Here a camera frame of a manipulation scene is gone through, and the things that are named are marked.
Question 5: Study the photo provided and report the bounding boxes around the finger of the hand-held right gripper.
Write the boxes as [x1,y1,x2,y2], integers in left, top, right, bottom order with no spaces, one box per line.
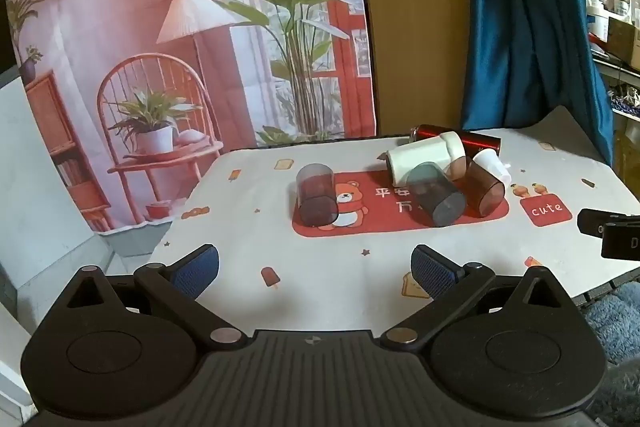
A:
[601,216,640,261]
[577,208,632,238]

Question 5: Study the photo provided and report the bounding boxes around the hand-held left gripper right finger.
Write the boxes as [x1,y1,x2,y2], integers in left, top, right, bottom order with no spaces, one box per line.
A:
[381,245,581,350]

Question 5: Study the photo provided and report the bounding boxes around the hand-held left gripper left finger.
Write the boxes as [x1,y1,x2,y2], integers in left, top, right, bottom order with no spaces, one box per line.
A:
[55,244,247,350]

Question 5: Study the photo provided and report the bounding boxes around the blue-grey translucent cup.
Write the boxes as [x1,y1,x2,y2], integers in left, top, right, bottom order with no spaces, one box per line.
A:
[405,161,467,228]

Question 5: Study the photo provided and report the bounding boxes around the brown translucent cup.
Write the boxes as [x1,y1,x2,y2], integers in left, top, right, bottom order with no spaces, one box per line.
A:
[464,156,506,219]

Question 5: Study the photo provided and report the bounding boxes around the pink-brown cup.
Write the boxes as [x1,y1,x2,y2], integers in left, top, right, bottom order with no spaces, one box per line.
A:
[444,157,469,181]

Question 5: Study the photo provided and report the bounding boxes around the small white cup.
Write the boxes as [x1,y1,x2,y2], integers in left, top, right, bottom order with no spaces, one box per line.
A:
[472,149,513,188]

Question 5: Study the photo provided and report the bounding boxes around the large white cup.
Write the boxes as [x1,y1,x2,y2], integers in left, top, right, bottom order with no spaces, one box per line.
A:
[387,131,467,188]

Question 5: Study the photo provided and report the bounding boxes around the grey translucent cup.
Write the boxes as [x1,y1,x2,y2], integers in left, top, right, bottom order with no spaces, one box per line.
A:
[295,163,340,228]

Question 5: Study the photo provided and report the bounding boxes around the blue fluffy rug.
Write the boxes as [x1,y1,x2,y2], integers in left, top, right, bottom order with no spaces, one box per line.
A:
[582,279,640,365]

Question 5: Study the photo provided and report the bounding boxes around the printed tablecloth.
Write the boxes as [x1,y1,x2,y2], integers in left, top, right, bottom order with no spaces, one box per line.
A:
[144,106,640,308]

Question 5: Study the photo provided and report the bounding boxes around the red metal can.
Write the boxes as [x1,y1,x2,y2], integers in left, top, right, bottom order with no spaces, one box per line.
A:
[409,124,502,154]

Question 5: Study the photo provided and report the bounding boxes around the cluttered shelf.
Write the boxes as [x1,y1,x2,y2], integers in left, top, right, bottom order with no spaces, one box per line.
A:
[584,0,640,128]

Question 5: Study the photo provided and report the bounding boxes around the brown box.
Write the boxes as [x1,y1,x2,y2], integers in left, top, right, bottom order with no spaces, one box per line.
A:
[607,16,640,72]

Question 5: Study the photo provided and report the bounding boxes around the blue curtain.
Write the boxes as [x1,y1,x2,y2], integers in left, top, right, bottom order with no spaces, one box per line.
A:
[459,0,615,165]

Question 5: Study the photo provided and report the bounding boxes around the printed wall tapestry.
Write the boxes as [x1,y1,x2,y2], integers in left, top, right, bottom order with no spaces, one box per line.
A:
[2,0,377,235]

